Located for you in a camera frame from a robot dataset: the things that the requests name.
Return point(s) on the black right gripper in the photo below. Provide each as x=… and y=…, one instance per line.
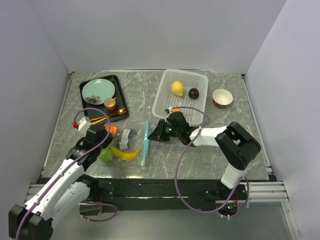
x=158, y=134

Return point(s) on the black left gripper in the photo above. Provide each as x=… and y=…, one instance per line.
x=108, y=140

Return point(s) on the clear zip top bag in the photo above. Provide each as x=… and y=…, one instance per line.
x=140, y=141

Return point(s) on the fake yellow pear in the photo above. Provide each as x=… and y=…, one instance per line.
x=177, y=88

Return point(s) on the fake dark mangosteen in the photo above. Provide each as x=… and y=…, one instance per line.
x=193, y=93

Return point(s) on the fake dark grapes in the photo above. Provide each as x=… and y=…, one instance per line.
x=131, y=135

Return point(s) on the fake peach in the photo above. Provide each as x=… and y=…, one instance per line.
x=174, y=110

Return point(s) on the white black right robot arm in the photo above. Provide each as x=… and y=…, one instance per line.
x=238, y=145

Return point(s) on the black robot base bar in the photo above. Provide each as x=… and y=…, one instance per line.
x=160, y=194

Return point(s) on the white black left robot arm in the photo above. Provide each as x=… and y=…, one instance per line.
x=37, y=218

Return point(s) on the fake orange fruit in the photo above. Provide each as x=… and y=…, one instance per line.
x=112, y=129

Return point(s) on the fake green fruit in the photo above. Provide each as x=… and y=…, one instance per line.
x=106, y=155

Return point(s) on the fake yellow banana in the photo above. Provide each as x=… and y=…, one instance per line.
x=124, y=156

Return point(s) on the gold knife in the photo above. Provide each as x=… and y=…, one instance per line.
x=98, y=119

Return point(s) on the black rectangular tray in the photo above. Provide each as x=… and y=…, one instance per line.
x=121, y=102

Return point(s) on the gold spoon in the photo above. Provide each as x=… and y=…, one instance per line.
x=121, y=111

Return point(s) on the orange ceramic cup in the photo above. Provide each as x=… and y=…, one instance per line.
x=111, y=103

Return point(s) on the light teal plate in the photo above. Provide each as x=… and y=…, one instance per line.
x=96, y=91

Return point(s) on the red and white bowl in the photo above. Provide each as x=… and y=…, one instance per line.
x=222, y=98

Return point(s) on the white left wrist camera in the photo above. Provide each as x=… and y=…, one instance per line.
x=83, y=125

